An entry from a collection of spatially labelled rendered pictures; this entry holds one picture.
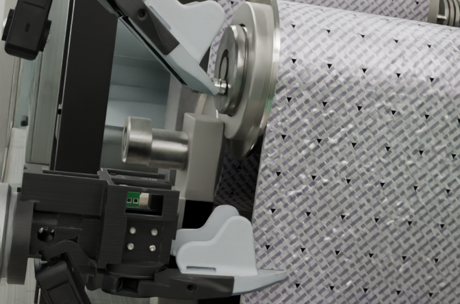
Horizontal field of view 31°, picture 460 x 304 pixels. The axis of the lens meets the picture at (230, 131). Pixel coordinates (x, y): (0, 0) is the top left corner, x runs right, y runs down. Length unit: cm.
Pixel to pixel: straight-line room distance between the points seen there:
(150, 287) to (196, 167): 14
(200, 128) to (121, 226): 14
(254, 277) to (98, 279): 12
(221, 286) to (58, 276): 12
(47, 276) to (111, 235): 6
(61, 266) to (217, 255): 12
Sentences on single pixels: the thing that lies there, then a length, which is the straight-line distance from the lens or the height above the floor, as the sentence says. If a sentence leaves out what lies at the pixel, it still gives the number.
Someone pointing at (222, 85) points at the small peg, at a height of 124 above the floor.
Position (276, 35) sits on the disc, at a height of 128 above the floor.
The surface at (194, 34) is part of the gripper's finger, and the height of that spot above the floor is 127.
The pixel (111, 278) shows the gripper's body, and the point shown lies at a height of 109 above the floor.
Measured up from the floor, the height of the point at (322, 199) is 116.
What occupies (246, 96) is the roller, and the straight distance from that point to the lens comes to 66.
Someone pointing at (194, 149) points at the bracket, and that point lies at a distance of 72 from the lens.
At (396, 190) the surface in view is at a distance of 70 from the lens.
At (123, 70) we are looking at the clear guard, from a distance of 167.
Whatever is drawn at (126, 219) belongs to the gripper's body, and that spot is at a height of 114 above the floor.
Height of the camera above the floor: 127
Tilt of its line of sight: 6 degrees down
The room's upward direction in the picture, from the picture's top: 8 degrees clockwise
